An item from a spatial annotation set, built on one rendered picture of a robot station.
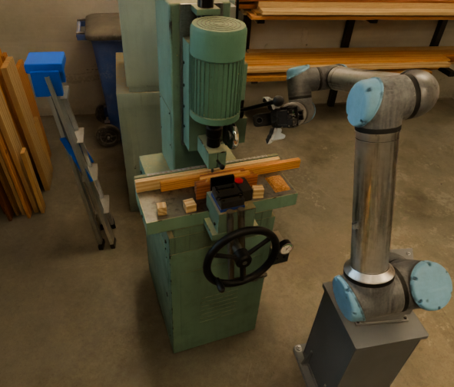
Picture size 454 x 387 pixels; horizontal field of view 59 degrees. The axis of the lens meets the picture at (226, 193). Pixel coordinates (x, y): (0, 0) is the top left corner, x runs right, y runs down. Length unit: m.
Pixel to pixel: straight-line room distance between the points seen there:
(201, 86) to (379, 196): 0.63
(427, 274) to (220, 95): 0.84
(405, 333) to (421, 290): 0.40
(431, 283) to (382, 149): 0.48
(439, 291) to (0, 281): 2.19
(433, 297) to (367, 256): 0.26
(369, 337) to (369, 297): 0.39
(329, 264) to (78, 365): 1.52
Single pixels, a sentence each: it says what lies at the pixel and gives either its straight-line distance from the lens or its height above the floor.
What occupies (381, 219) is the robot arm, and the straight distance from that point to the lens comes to 1.18.
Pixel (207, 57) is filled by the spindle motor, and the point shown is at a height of 1.43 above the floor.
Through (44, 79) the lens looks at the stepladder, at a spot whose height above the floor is 1.09.
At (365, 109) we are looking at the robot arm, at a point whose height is 1.43.
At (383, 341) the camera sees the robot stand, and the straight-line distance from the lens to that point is 1.67.
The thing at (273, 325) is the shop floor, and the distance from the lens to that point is 2.25.
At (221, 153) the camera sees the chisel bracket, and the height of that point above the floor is 1.06.
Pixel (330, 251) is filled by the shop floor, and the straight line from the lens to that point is 2.69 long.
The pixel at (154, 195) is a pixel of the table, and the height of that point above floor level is 0.90.
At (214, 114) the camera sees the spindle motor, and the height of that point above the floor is 1.24.
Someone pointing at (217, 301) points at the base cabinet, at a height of 0.34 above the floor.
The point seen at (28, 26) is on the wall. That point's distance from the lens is 3.82.
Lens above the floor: 1.86
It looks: 39 degrees down
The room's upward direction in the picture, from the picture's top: 4 degrees clockwise
